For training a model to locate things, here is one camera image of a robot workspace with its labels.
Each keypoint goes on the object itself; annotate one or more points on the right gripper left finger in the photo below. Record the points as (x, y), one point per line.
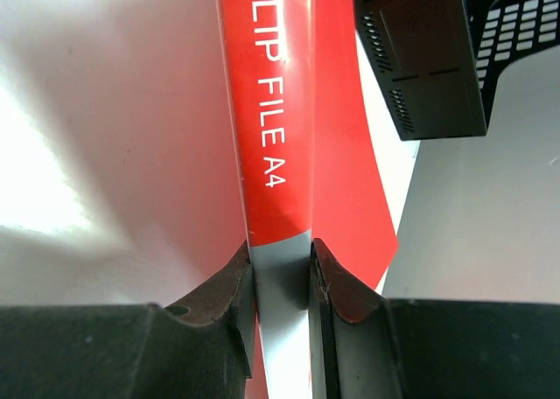
(201, 346)

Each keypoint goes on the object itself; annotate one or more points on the red clip file folder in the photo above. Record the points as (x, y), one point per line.
(306, 165)

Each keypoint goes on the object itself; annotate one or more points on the black mesh file organizer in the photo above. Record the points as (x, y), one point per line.
(438, 62)

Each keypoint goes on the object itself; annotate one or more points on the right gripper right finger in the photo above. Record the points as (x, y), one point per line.
(364, 345)

